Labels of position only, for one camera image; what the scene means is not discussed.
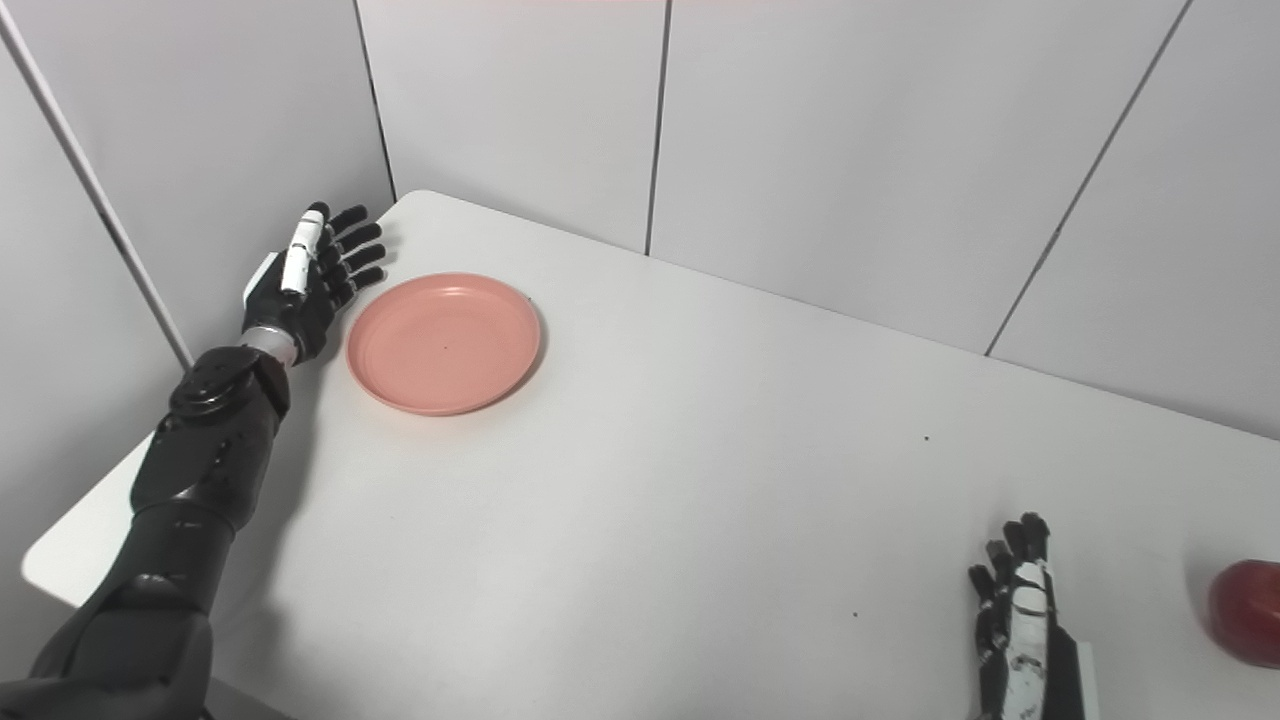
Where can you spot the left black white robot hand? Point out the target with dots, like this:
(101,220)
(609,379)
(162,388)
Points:
(305,285)

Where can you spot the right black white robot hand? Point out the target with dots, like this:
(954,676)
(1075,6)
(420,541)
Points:
(1025,640)

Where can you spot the pink round plate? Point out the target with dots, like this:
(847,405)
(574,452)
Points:
(444,343)

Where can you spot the red apple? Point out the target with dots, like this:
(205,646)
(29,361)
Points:
(1247,612)

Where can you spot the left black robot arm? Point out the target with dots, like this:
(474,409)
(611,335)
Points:
(170,520)

